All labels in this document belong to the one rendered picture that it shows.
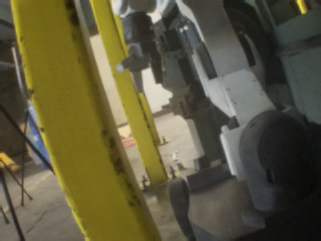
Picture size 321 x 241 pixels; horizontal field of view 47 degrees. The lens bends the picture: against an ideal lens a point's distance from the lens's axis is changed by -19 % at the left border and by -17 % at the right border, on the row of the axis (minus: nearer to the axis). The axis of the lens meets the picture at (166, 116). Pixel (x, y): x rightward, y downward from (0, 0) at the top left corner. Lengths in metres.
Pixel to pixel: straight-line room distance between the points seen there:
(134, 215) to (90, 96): 0.16
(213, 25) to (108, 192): 0.82
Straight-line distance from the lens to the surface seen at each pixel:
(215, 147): 2.39
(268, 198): 0.75
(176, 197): 1.21
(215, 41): 1.25
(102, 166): 0.54
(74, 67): 0.54
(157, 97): 8.14
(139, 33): 1.15
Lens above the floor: 0.46
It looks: 4 degrees down
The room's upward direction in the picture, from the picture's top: 19 degrees counter-clockwise
